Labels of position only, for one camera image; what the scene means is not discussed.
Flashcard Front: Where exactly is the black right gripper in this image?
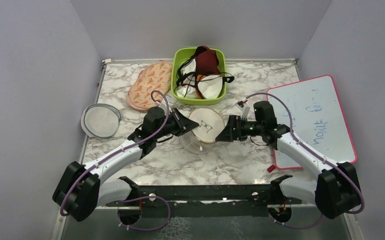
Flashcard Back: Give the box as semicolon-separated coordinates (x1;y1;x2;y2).
216;114;264;142

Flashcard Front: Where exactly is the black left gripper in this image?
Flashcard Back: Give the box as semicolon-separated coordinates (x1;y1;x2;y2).
154;108;200;140

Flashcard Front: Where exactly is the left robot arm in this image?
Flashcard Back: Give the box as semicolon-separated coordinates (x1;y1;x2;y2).
52;107;200;222

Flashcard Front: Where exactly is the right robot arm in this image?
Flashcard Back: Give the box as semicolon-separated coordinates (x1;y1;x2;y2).
215;101;365;219

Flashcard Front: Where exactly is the maroon bra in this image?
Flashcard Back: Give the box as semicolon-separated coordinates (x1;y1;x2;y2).
191;45;221;75

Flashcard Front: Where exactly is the grey rimmed round laundry bag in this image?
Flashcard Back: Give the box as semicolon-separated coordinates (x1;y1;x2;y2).
80;103;122;139

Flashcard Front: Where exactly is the red marker cap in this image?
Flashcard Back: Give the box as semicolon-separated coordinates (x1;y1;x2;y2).
267;165;276;173

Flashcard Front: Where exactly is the green plastic basin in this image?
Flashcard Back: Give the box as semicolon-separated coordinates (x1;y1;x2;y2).
170;47;229;106

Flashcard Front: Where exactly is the pink framed whiteboard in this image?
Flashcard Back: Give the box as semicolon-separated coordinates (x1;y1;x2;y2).
267;75;358;164

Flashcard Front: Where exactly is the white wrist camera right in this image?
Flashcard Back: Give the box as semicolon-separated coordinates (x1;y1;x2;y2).
236;99;251;120

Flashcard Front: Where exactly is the white bra with black straps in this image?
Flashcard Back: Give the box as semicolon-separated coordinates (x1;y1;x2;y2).
174;58;199;99

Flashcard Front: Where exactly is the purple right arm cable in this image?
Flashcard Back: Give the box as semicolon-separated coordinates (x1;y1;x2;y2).
244;92;366;215

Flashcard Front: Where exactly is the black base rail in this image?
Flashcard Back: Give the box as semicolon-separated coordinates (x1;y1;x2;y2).
105;176;302;218

